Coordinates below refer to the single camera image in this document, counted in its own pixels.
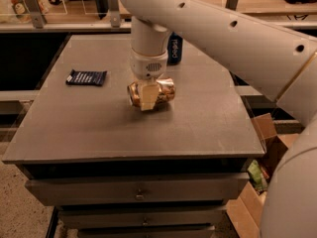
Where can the metal drawer knob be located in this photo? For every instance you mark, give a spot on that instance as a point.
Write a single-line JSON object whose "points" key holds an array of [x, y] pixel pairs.
{"points": [[139, 195]]}

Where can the dark blue snack wrapper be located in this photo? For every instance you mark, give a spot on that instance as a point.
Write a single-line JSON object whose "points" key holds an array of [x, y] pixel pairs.
{"points": [[80, 77]]}

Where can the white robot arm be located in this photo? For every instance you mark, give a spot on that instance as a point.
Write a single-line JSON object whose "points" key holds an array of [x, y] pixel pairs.
{"points": [[281, 65]]}

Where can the green snack bag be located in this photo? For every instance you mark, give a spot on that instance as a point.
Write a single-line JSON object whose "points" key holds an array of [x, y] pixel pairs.
{"points": [[257, 177]]}

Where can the crushed orange soda can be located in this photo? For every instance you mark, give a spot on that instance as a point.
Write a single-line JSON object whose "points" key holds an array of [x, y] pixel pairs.
{"points": [[148, 94]]}

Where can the grey drawer cabinet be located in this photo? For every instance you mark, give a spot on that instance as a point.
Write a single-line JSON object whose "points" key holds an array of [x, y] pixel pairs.
{"points": [[86, 150]]}

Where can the cardboard box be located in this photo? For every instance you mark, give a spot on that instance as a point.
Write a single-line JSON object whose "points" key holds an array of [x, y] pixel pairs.
{"points": [[277, 136]]}

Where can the orange patterned package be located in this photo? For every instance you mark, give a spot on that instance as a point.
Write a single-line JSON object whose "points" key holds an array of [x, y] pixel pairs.
{"points": [[14, 11]]}

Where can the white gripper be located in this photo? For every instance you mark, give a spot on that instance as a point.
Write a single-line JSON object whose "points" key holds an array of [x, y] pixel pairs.
{"points": [[148, 67]]}

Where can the blue soda can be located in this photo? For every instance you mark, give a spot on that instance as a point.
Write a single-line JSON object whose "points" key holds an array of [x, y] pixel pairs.
{"points": [[174, 49]]}

